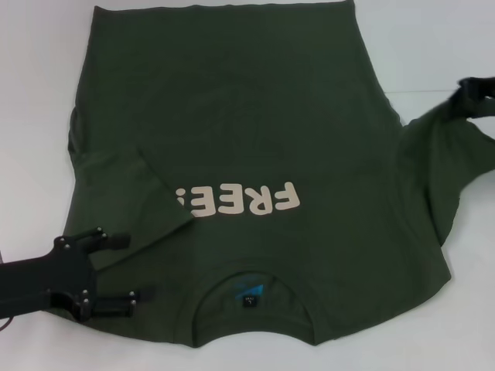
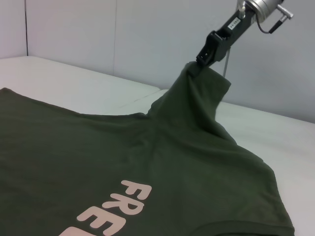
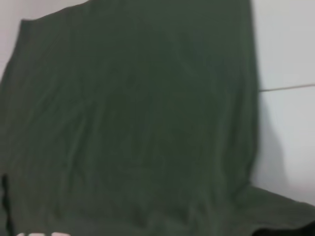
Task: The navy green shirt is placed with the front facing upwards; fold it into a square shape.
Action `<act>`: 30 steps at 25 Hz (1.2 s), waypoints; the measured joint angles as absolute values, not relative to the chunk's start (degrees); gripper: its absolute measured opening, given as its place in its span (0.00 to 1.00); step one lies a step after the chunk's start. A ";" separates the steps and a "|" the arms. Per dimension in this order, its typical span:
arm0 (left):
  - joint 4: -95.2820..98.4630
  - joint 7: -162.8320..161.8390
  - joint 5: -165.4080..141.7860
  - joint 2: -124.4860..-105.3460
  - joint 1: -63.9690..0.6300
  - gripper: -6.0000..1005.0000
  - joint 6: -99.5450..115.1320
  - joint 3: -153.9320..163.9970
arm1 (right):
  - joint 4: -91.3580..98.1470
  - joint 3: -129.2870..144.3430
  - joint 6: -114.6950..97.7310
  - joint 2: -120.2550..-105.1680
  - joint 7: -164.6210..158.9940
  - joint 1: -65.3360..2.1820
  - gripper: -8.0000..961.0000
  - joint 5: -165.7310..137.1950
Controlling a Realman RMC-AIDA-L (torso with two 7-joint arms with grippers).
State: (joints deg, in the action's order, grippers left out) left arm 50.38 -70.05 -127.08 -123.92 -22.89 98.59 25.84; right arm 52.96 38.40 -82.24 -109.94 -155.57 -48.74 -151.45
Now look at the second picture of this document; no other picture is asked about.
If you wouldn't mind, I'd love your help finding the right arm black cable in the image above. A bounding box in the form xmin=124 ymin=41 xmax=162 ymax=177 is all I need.
xmin=255 ymin=4 xmax=295 ymax=34

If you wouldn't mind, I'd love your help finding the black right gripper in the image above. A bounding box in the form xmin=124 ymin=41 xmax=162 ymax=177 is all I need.
xmin=195 ymin=11 xmax=258 ymax=68

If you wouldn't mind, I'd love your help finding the dark green FREE t-shirt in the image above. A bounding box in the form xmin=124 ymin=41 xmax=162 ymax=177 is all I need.
xmin=0 ymin=61 xmax=296 ymax=236

